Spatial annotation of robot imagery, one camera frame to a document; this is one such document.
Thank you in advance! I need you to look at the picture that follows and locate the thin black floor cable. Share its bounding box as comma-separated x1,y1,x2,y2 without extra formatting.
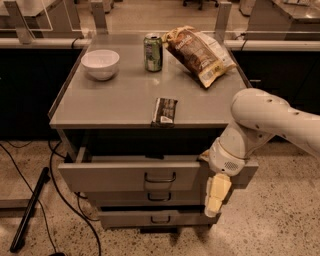
0,143,58,254

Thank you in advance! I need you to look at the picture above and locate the grey drawer cabinet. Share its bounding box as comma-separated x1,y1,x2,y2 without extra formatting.
47,32,254,234

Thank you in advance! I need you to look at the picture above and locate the white railing with posts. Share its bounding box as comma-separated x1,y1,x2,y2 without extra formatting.
1,0,320,52

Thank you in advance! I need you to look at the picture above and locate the grey drawer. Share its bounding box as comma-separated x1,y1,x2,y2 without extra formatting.
85,190,205,207
57,146,260,194
98,209,220,229

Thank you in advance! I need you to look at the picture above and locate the brown chip bag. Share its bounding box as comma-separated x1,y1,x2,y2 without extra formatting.
162,26,236,88

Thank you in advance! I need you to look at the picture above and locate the dark snack bar packet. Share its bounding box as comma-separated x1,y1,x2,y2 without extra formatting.
151,98,178,128

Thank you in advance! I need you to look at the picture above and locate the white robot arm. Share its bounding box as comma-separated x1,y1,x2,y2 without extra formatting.
200,88,320,217

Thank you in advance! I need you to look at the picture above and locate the grey middle drawer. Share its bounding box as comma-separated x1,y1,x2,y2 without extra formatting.
85,190,205,207

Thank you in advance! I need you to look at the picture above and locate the green soda can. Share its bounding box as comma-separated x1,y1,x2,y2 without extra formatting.
143,33,163,72

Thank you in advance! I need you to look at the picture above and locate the grey bottom drawer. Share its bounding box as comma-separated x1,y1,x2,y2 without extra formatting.
98,209,220,229

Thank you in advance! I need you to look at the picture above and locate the grey top drawer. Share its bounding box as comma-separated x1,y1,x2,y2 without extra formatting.
57,146,260,194

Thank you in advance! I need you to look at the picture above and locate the white bowl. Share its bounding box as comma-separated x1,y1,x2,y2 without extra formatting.
81,49,120,81

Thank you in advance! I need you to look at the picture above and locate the black bar on floor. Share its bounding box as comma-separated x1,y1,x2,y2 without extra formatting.
10,167,49,253

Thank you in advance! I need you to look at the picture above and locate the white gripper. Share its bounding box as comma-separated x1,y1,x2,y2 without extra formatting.
198,136,248,218

